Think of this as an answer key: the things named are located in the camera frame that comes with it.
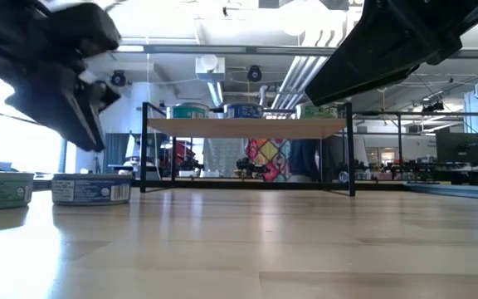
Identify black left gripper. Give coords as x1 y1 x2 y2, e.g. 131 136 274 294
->
0 10 122 153

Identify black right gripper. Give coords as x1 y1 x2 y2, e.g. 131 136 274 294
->
305 0 478 107

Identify silver-lid blue-label barcode can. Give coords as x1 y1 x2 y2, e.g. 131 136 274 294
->
51 173 133 207

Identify gold-lid green-label can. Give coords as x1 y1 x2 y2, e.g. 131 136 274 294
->
295 102 345 120
0 170 35 211

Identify silver-lid teal-label can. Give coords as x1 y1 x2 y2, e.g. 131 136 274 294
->
167 102 210 120

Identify wooden shelf black metal legs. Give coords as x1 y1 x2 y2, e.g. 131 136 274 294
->
140 101 356 198

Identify black round ceiling speaker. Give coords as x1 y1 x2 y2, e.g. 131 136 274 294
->
246 65 263 83
110 70 127 88

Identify white round column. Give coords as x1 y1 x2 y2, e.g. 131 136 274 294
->
129 81 159 134

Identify grey curtain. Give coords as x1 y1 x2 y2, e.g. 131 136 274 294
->
103 132 131 174

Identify bright window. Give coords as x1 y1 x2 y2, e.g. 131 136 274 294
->
0 70 69 175

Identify black metal rack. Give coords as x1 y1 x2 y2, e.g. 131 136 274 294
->
349 110 478 184

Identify white ceiling pipe bundle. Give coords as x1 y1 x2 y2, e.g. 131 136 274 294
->
270 24 339 110

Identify black computer monitor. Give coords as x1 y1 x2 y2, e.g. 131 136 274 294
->
436 131 478 167

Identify grey ceiling beam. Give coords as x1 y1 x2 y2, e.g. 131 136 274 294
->
143 44 478 59

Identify grey patterned cloth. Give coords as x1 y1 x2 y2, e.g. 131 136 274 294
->
203 138 244 179

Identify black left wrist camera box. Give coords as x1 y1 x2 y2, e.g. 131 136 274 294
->
41 2 123 59

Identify black hanging camera rig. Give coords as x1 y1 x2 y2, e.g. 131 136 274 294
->
421 100 446 114

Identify white square duct box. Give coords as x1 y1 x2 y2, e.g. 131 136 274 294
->
195 54 227 83

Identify black metal table frame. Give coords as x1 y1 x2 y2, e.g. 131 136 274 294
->
31 176 478 202

